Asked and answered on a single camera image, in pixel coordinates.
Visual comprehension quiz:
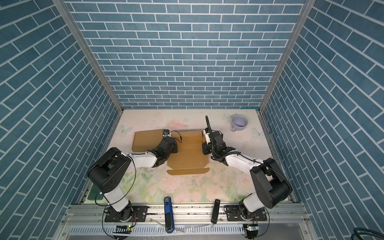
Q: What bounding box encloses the cardboard box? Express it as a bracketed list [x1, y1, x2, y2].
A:
[132, 130, 164, 153]

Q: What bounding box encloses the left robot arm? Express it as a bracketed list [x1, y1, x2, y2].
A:
[88, 136, 178, 222]

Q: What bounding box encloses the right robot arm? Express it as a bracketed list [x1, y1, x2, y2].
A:
[202, 128, 292, 220]

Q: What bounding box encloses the lavender ceramic cup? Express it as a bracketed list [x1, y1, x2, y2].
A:
[231, 115, 248, 132]

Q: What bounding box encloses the blue black handheld tool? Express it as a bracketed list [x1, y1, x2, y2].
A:
[164, 197, 175, 234]

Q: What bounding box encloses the dark green flat object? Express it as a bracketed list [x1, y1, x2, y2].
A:
[87, 185, 100, 201]

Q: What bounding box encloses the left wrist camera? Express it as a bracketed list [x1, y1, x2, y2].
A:
[163, 129, 171, 138]

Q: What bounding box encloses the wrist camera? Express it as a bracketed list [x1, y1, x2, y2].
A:
[203, 116, 212, 144]
[163, 129, 171, 138]

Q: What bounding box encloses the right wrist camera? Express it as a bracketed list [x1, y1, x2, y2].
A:
[203, 116, 212, 144]

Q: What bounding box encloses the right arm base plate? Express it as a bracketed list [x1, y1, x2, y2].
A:
[223, 205, 268, 222]

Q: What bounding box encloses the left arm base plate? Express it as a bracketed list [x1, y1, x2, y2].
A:
[104, 206, 149, 223]

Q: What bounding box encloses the aluminium front rail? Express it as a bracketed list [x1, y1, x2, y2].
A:
[63, 201, 310, 225]

